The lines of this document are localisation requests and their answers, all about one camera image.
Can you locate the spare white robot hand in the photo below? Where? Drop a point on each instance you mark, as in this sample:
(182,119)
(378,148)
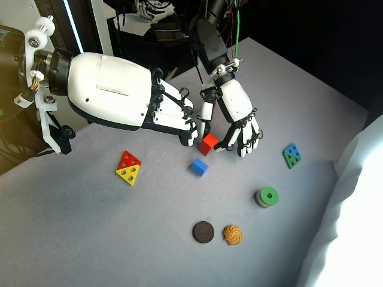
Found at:
(155,9)

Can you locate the white desk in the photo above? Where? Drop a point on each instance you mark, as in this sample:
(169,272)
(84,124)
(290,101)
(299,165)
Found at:
(131,28)

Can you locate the grey table cloth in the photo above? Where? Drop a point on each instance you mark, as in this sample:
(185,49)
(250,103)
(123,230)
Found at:
(89,224)

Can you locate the blue light strip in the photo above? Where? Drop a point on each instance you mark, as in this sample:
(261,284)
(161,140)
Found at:
(73,27)

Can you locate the white curtain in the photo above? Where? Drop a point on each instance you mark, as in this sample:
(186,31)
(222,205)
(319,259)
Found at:
(353,209)

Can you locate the red block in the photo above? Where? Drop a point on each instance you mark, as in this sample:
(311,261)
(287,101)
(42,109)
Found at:
(206,146)

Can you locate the black electronic box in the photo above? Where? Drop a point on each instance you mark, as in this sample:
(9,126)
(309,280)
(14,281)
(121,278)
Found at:
(167,25)

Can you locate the green triangle block with holes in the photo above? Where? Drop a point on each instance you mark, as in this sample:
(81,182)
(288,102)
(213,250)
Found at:
(291,160)

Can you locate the blue triangle with holes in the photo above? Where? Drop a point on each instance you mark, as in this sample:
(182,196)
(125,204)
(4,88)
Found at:
(293,150)

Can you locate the white frame post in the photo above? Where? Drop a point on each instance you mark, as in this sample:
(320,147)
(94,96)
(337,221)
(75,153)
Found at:
(100,24)

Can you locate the orange swirl cookie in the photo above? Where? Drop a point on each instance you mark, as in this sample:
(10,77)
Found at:
(232,234)

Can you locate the yellow triangle block with holes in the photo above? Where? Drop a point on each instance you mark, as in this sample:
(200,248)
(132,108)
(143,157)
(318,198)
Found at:
(129,173)

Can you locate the blue cube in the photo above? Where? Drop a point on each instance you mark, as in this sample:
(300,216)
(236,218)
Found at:
(199,166)

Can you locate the dark chocolate sandwich cookie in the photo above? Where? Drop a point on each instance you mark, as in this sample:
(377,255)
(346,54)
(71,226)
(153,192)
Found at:
(203,232)

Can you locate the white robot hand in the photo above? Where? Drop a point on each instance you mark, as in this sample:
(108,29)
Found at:
(236,101)
(113,89)

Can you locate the red triangle with holes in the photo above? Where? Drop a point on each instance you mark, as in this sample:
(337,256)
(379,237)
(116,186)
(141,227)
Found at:
(128,160)

